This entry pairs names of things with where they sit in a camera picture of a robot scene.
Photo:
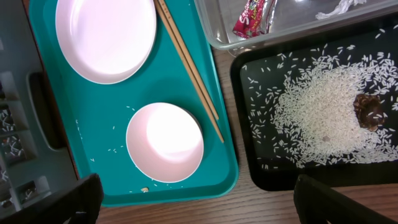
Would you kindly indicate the white paper napkin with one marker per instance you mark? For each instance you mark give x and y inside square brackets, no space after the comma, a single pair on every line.
[341,8]

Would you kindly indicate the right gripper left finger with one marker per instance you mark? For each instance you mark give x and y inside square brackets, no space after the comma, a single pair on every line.
[79,203]

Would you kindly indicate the black rectangular tray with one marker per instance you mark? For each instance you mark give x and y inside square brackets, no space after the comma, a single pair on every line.
[340,175]

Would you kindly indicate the grey plastic dish rack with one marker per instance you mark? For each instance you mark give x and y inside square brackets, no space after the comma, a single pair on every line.
[35,161]

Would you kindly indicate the large white round plate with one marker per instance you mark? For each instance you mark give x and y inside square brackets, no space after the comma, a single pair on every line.
[106,41]

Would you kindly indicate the brown food lump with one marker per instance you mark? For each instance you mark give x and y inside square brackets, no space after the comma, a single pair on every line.
[369,111]

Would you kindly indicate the clear plastic waste bin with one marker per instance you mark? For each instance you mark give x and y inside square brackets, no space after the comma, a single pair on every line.
[291,19]

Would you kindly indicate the red snack wrapper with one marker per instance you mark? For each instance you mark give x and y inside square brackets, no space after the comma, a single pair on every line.
[256,18]

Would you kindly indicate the pink bowl with food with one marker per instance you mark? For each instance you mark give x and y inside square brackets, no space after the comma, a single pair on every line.
[165,142]

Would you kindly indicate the spilled rice pile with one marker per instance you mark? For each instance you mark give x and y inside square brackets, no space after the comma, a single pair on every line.
[300,103]

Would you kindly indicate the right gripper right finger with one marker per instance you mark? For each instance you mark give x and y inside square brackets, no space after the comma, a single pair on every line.
[317,203]

